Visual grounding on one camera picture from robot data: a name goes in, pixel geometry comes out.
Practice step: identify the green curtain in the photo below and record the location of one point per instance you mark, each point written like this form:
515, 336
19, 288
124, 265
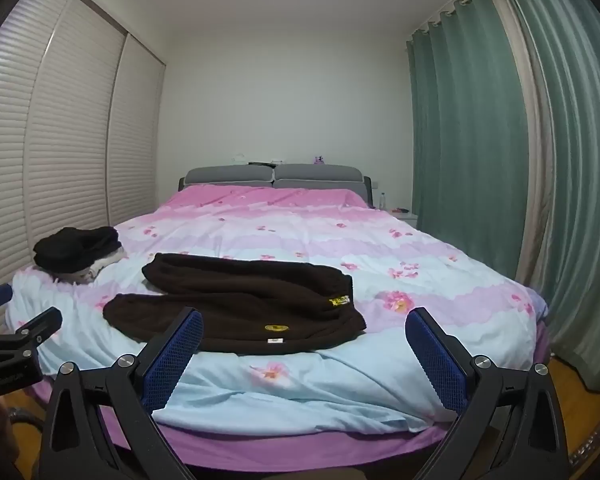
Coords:
580, 185
460, 135

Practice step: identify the grey padded headboard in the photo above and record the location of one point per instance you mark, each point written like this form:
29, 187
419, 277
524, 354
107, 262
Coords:
230, 176

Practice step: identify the bed with purple sheet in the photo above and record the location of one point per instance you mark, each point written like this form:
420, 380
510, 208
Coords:
280, 447

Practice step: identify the white nightstand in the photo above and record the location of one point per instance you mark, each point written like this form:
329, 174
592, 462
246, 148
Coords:
407, 220

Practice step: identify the white folded cloth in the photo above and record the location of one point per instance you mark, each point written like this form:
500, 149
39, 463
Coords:
102, 264

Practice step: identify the bed with pink floral duvet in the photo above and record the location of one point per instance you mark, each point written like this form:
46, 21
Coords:
330, 240

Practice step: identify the clear plastic bottle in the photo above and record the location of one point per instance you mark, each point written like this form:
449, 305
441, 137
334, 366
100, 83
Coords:
383, 201

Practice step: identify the small purple toy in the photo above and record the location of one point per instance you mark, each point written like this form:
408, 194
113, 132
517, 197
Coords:
319, 160

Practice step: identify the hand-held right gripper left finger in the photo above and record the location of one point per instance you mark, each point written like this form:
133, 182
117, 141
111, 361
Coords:
172, 360

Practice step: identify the dark brown pants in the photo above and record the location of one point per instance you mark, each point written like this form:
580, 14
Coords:
240, 300

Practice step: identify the black folded clothes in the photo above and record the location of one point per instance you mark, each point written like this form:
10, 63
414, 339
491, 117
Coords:
75, 250

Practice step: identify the beige curtain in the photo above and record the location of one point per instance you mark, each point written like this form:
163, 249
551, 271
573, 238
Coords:
532, 135

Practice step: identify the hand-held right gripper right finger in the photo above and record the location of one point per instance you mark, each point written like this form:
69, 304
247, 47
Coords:
437, 360

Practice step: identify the flat black item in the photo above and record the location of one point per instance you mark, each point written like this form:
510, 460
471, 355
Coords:
262, 163

